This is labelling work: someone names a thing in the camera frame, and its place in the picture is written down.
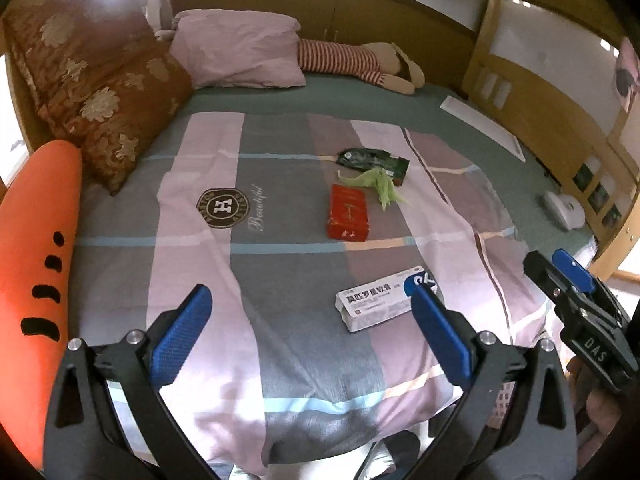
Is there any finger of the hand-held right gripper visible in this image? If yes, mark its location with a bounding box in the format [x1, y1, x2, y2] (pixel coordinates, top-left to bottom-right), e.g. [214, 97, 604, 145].
[523, 251, 576, 306]
[551, 248, 621, 311]

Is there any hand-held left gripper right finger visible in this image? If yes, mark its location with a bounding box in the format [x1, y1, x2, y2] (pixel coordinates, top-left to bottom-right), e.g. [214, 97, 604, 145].
[395, 285, 578, 480]

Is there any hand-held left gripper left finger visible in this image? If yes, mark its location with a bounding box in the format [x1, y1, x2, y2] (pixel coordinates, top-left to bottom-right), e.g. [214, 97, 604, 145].
[44, 284, 223, 480]

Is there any white blue medicine box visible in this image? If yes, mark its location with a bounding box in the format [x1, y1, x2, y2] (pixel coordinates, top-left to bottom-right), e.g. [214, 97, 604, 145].
[335, 265, 440, 333]

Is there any person's right hand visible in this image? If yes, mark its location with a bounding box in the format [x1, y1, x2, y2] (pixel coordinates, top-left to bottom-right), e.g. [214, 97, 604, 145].
[567, 357, 626, 446]

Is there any white plastic device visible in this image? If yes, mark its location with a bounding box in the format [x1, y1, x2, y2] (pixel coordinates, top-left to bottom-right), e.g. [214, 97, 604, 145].
[542, 190, 586, 232]

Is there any pink grey checked blanket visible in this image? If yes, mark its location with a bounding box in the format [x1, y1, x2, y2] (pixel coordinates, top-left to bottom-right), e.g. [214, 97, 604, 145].
[67, 110, 551, 466]

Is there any red cardboard box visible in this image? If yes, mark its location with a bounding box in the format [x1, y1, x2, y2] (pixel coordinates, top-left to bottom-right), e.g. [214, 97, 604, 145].
[326, 183, 370, 242]

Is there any light green plastic wrapper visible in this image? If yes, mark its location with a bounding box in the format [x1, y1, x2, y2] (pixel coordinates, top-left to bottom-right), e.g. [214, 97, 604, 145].
[338, 167, 412, 212]

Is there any white paper sheet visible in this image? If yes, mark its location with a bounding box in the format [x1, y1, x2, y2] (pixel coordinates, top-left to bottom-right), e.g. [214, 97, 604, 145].
[441, 95, 526, 163]

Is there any orange carrot pillow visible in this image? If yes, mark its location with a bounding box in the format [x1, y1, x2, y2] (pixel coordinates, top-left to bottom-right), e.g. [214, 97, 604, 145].
[0, 140, 83, 466]

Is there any dark green snack packet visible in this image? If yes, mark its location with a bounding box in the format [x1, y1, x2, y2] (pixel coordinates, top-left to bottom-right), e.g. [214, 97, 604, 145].
[336, 147, 410, 186]

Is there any brown floral pillow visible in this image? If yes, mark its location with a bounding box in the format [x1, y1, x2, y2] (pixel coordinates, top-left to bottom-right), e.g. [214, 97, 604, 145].
[2, 0, 157, 128]
[42, 42, 194, 196]

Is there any patterned bed sheet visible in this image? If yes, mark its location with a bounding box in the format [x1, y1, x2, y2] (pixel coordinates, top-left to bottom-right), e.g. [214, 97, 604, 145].
[65, 72, 598, 466]

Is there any pink pillow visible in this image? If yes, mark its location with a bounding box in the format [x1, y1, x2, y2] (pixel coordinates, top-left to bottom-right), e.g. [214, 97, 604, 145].
[169, 9, 307, 89]

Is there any wooden headboard shelf unit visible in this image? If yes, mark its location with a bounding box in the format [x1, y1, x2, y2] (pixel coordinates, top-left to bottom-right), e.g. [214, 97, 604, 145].
[170, 0, 640, 281]

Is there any striped plush toy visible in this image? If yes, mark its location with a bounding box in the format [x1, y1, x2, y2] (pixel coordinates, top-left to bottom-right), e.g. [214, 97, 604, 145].
[298, 39, 426, 96]

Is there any wall poster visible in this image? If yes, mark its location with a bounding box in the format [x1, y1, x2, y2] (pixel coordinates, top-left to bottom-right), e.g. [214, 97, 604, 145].
[612, 37, 640, 111]

